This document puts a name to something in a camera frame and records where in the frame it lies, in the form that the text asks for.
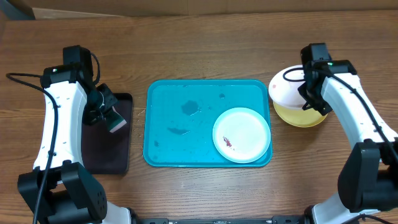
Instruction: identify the green and pink sponge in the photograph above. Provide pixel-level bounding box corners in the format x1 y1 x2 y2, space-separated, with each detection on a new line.
104 107 127 133

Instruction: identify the white plate with sauce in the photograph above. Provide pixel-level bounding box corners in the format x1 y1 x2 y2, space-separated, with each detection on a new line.
268 65 306 110

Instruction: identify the yellow-green rimmed plate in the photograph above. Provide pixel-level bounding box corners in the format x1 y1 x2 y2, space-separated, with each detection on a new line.
273 102 326 128

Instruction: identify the light blue rimmed plate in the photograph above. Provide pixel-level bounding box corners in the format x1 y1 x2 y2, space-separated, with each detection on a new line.
212 107 271 164

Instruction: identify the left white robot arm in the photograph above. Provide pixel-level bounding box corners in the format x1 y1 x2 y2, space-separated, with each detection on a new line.
17 45 137 223

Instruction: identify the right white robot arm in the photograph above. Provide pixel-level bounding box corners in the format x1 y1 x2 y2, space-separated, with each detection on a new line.
298 44 397 223

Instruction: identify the black rectangular water tray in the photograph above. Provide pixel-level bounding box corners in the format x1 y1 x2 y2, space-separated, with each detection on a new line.
81 93 133 175

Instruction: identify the teal plastic serving tray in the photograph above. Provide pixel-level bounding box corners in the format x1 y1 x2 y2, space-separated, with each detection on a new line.
143 80 271 167

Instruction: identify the brown cardboard backdrop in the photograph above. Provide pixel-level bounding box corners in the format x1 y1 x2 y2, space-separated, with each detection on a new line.
1 0 397 19

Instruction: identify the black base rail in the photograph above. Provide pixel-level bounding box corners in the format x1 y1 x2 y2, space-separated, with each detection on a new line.
132 215 312 224

